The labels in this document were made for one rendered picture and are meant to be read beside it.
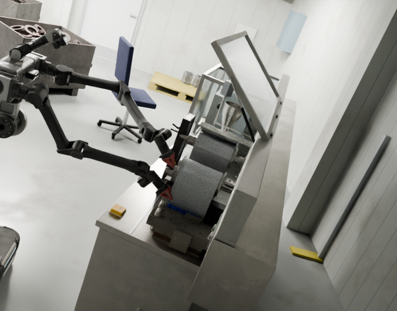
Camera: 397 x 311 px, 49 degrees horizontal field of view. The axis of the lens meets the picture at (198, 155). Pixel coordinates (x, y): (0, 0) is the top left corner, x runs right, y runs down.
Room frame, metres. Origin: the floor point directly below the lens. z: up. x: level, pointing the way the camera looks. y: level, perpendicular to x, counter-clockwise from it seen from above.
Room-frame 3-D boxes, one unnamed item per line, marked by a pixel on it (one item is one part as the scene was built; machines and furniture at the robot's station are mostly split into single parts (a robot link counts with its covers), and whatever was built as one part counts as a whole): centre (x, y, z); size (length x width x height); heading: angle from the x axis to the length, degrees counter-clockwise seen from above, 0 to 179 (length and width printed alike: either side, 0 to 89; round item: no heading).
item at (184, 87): (8.46, 0.74, 0.20); 1.36 x 0.94 x 0.40; 100
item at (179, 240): (2.03, -0.08, 0.96); 0.10 x 0.03 x 0.11; 84
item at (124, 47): (5.49, 1.11, 0.59); 0.69 x 0.66 x 1.19; 104
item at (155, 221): (2.12, -0.07, 1.00); 0.40 x 0.16 x 0.06; 84
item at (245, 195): (2.92, -0.37, 1.55); 3.08 x 0.08 x 0.23; 174
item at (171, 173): (2.36, 0.11, 1.05); 0.06 x 0.05 x 0.31; 84
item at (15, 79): (2.03, 0.95, 1.45); 0.09 x 0.08 x 0.12; 10
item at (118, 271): (3.25, -0.08, 0.43); 2.52 x 0.64 x 0.86; 174
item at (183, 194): (2.25, -0.04, 1.11); 0.23 x 0.01 x 0.18; 84
